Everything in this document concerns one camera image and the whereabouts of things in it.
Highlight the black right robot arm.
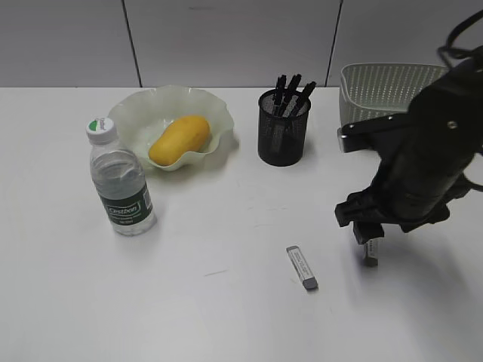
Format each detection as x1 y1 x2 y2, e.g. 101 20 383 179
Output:
335 47 482 245

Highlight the clear water bottle green label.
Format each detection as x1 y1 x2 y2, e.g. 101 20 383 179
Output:
86 118 156 236

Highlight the pale green plastic basket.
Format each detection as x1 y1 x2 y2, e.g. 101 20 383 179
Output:
339 63 448 126

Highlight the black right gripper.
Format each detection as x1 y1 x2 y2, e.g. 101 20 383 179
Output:
335 113 475 244

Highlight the black mesh pen holder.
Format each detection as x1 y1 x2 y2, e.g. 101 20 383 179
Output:
257 89 312 167

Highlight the yellow mango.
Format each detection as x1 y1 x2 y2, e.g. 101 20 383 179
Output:
148 115 211 167

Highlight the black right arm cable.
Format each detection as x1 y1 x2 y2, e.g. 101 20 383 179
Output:
436 9 483 71

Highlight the frosted green wavy plate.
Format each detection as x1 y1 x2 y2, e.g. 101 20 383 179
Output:
109 85 234 171

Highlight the grey white eraser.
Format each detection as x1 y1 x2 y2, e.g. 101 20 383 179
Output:
363 238 380 267
286 246 318 291

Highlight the black marker pen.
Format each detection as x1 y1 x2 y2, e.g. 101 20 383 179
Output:
290 81 316 117
278 74 302 117
272 75 287 116

